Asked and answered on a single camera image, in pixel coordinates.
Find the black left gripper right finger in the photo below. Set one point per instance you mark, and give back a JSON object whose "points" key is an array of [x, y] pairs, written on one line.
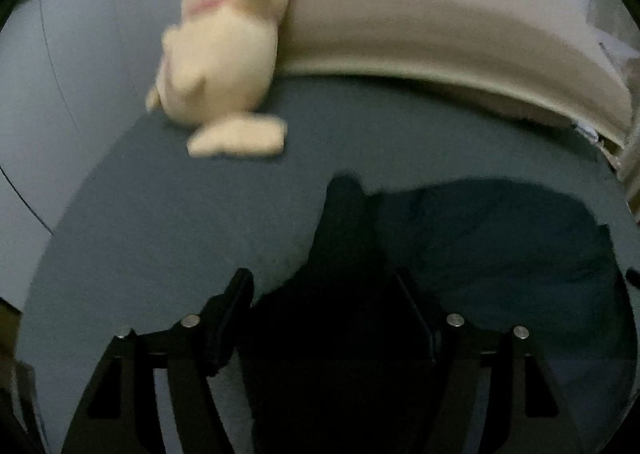
{"points": [[493, 392]]}

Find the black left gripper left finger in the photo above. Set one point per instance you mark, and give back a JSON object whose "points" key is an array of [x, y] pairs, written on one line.
{"points": [[118, 411]]}

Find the grey-blue bed sheet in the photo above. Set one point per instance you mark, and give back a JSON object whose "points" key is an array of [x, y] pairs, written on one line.
{"points": [[152, 234]]}

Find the yellow plush toy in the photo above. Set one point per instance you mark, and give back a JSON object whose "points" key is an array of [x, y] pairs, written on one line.
{"points": [[216, 68]]}

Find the dark navy large garment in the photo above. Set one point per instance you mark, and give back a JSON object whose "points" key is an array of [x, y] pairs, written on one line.
{"points": [[335, 360]]}

